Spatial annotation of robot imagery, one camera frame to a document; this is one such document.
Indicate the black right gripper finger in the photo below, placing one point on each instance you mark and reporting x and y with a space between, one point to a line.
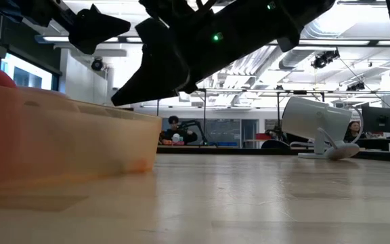
161 74

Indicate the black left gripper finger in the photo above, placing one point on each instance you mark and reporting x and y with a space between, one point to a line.
97 28

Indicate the orange plastic tray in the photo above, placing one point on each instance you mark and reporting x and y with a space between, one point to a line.
63 142

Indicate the black background robot arm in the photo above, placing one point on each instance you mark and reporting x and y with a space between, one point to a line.
195 126

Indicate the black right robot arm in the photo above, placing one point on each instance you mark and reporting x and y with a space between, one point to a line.
256 30

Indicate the black ceiling device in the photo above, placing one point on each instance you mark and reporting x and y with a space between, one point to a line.
97 64

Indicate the person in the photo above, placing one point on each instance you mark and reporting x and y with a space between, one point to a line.
178 132
352 131

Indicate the white round object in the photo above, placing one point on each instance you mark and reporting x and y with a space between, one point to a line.
176 137

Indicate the blue bin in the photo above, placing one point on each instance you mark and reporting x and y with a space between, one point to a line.
227 144

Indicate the red box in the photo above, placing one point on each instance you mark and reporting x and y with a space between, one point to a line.
262 136

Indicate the black ceiling spotlight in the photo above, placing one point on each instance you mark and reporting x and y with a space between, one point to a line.
355 86
324 58

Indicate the black computer monitor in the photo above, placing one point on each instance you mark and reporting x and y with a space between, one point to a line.
378 119

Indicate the black metal frame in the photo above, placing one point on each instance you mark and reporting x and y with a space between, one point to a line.
235 150

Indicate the white table camera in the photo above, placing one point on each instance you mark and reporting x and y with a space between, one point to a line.
313 122

